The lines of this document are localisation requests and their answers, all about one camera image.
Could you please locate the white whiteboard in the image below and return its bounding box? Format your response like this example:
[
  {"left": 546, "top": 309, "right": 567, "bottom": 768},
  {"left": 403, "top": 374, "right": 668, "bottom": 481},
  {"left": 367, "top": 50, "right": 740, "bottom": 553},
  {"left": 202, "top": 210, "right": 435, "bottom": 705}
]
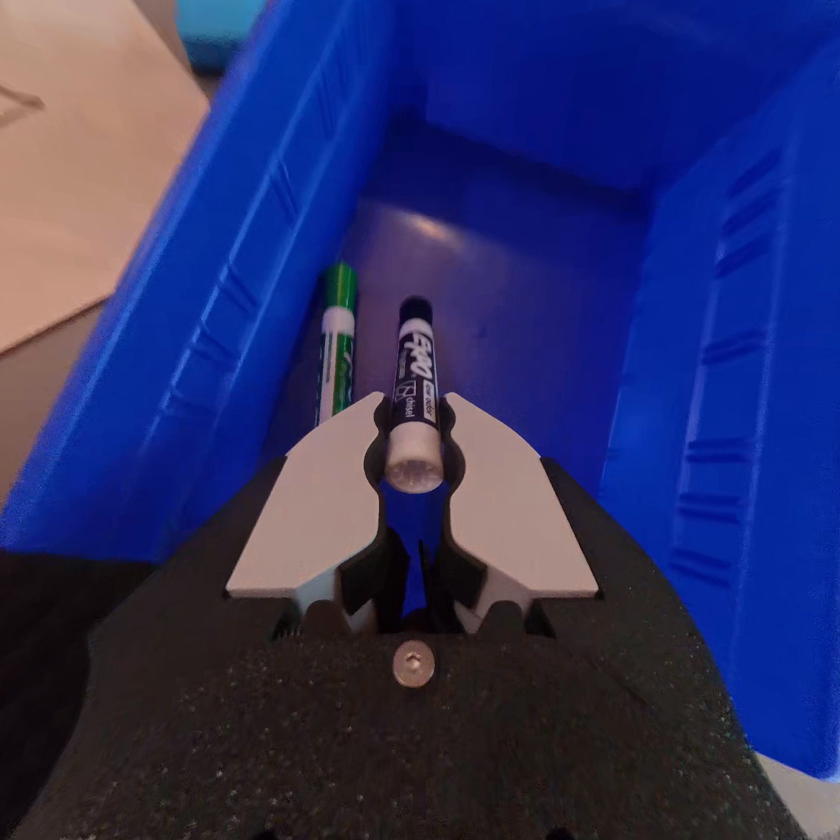
[{"left": 0, "top": 0, "right": 211, "bottom": 355}]

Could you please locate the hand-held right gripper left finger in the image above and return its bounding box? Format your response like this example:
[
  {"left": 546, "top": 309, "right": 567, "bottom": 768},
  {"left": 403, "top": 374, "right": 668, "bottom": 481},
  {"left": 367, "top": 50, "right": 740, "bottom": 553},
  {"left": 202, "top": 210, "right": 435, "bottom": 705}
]
[{"left": 224, "top": 391, "right": 408, "bottom": 634}]

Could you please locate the blue whiteboard eraser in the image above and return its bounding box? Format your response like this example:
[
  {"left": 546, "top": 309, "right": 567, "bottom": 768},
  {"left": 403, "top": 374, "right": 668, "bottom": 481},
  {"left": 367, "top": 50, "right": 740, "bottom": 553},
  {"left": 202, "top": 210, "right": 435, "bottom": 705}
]
[{"left": 180, "top": 0, "right": 270, "bottom": 70}]

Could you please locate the green dry erase marker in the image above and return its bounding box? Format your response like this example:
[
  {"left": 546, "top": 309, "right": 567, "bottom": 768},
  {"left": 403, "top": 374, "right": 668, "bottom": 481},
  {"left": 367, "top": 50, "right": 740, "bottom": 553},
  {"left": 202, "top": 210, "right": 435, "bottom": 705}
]
[{"left": 315, "top": 261, "right": 361, "bottom": 427}]

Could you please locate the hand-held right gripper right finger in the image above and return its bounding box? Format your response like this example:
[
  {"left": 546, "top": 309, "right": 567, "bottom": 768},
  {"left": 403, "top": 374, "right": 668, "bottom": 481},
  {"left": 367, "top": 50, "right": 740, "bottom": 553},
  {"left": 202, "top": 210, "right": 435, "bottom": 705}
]
[{"left": 420, "top": 391, "right": 605, "bottom": 634}]

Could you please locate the black dry erase marker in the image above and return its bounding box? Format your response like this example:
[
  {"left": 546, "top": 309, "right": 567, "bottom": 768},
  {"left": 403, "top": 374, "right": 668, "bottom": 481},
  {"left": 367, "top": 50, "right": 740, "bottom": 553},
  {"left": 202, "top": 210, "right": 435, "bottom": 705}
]
[{"left": 384, "top": 295, "right": 446, "bottom": 493}]

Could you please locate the blue plastic storage bin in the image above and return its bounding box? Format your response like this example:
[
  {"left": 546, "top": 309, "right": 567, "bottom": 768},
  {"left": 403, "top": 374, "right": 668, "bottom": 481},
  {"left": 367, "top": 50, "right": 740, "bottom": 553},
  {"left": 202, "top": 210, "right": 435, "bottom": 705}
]
[{"left": 0, "top": 0, "right": 840, "bottom": 782}]

